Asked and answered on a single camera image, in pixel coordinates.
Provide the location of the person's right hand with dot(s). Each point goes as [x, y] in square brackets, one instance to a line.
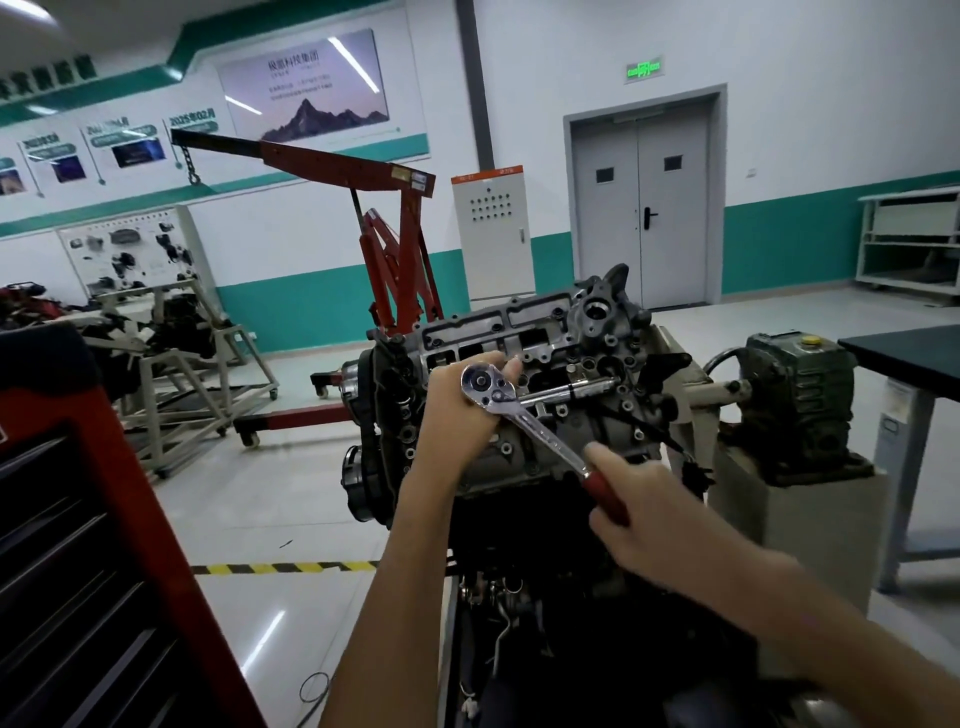
[660, 517]

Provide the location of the person's right thumb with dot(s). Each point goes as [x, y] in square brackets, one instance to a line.
[602, 463]

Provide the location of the grey car engine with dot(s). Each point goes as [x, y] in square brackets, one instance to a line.
[585, 337]

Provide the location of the person's left forearm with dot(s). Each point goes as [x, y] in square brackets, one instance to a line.
[390, 600]

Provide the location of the grey green gearbox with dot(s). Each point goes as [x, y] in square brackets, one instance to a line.
[802, 397]

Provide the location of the white shelf rack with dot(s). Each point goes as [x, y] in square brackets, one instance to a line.
[911, 240]

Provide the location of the person's left hand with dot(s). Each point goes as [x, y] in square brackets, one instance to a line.
[450, 420]

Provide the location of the silver socket extension bar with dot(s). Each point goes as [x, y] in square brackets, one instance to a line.
[577, 390]

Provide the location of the beige wheeled engine cart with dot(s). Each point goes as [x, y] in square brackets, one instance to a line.
[195, 375]

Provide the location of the red tool cabinet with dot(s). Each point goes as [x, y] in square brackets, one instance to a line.
[82, 540]

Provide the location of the beige engine stand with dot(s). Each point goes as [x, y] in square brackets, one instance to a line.
[810, 517]

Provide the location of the beige electrical cabinet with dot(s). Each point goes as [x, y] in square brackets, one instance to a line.
[491, 232]

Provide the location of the person's right forearm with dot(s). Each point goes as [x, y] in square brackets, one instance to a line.
[840, 637]

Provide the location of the green exit sign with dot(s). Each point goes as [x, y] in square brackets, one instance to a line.
[644, 69]

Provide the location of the person's left thumb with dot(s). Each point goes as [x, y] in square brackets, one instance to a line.
[512, 369]

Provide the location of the red engine hoist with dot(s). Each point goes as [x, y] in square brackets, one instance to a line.
[390, 247]

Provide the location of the yellow black floor tape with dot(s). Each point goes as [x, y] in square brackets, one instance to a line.
[285, 568]

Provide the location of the white parts display board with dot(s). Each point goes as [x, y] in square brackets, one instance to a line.
[127, 251]

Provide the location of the grey wall duct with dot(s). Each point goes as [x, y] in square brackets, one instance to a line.
[474, 82]

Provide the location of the dark engine on cart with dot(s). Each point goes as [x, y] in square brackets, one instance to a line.
[180, 322]

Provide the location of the mountain wall poster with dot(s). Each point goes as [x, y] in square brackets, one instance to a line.
[307, 86]

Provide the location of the grey double door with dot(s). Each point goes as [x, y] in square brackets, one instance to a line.
[641, 210]

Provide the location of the black top table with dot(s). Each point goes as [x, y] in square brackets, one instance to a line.
[911, 360]

